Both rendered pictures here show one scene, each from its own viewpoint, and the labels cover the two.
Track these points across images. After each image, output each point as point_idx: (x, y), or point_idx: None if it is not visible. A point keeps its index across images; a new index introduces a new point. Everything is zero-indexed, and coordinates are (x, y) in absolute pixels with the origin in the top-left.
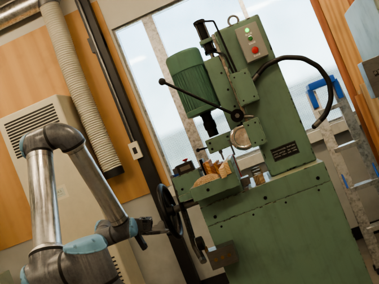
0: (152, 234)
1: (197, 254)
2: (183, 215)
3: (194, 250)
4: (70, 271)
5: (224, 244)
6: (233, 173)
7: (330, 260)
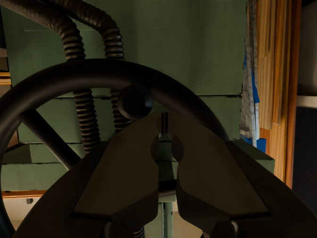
0: (38, 203)
1: (11, 4)
2: (85, 148)
3: (34, 15)
4: None
5: (0, 54)
6: None
7: None
